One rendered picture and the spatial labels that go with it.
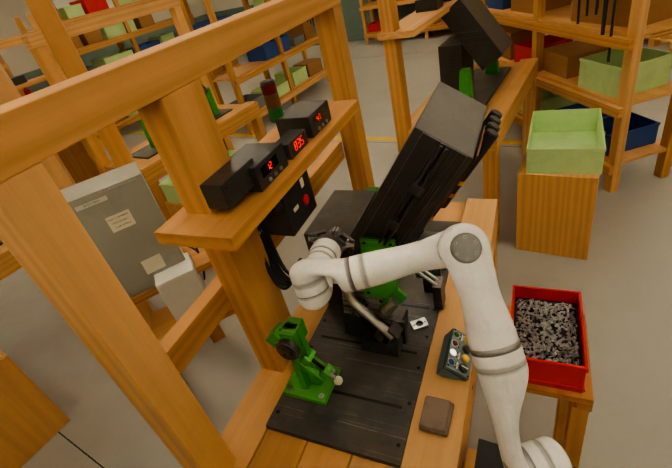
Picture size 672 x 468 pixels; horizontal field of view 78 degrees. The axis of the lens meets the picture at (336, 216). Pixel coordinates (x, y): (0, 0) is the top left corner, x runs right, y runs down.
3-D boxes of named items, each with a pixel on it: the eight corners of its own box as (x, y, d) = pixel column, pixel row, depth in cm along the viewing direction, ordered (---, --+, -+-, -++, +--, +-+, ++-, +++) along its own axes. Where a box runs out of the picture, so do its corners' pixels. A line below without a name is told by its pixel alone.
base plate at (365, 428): (461, 225, 190) (461, 221, 189) (401, 469, 109) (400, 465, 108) (374, 221, 208) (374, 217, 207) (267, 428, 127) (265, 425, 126)
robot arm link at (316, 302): (342, 277, 98) (331, 243, 96) (331, 312, 84) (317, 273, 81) (314, 283, 100) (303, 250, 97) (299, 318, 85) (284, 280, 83)
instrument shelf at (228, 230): (360, 108, 165) (358, 98, 163) (236, 252, 98) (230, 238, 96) (304, 112, 175) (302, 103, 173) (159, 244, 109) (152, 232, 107)
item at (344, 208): (389, 257, 179) (377, 190, 161) (367, 309, 156) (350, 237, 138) (350, 254, 186) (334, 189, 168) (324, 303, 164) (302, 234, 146)
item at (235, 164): (261, 179, 115) (253, 157, 111) (230, 210, 104) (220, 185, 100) (240, 179, 118) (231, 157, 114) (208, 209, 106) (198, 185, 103)
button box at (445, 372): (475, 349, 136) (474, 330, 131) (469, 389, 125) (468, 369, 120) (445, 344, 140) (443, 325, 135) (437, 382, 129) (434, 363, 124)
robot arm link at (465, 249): (484, 216, 74) (529, 356, 72) (476, 217, 83) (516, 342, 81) (433, 230, 76) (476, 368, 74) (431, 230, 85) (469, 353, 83)
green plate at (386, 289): (405, 288, 140) (401, 230, 134) (398, 300, 133) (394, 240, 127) (373, 284, 145) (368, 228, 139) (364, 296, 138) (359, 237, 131)
